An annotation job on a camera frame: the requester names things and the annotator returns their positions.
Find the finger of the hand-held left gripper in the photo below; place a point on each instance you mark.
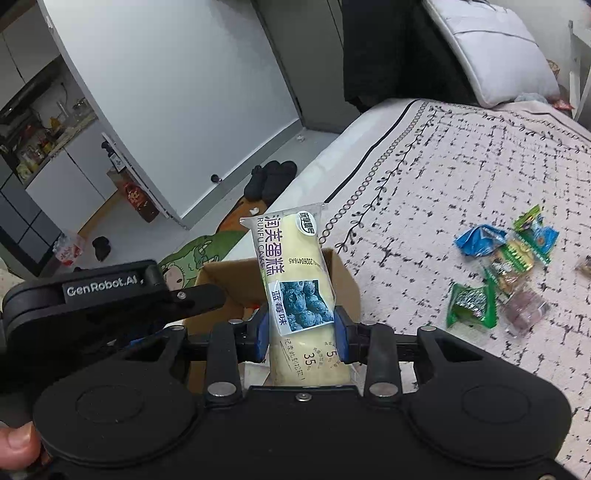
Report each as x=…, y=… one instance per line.
x=198, y=297

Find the green cartoon rug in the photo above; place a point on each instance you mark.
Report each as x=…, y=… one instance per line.
x=198, y=249

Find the clear cracker packet green label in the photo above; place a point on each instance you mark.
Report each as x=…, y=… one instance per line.
x=510, y=263

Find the light grey cushion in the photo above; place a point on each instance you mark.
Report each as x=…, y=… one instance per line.
x=494, y=50

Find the clear plastic bag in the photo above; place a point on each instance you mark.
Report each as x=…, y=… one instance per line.
x=69, y=249

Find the green and blue snack packet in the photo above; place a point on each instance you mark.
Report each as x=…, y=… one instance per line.
x=538, y=233

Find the dark grey door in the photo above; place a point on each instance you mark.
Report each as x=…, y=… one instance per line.
x=304, y=55

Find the dark grid cabinet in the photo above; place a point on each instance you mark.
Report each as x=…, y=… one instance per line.
x=23, y=226

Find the small brown cardboard box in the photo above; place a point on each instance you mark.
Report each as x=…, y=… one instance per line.
x=115, y=180

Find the white lower kitchen cabinet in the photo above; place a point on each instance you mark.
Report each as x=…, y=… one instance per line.
x=78, y=170

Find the white upper kitchen cabinet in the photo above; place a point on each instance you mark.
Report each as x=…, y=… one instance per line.
x=23, y=69

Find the dark brown snack packet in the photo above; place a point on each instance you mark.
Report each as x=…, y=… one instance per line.
x=585, y=266

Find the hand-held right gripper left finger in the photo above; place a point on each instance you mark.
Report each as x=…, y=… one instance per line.
x=261, y=337

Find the person's left hand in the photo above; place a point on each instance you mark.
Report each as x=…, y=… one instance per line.
x=16, y=445

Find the cluttered kitchen counter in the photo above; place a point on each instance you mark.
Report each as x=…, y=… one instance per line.
x=41, y=138

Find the white desk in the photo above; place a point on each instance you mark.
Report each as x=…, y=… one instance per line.
x=579, y=69

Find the brown bottle red label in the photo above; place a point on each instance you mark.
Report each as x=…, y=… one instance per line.
x=141, y=203

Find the white kitchen cabinet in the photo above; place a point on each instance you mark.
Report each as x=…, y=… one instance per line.
x=23, y=69
x=78, y=170

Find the clear packet purple snack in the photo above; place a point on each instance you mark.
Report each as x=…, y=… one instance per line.
x=526, y=308

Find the white cake packet blue label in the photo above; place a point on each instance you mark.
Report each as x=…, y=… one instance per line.
x=295, y=258

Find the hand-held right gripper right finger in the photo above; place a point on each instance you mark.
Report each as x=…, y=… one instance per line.
x=342, y=337

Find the patterned white bedspread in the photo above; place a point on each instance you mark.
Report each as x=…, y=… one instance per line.
x=438, y=184

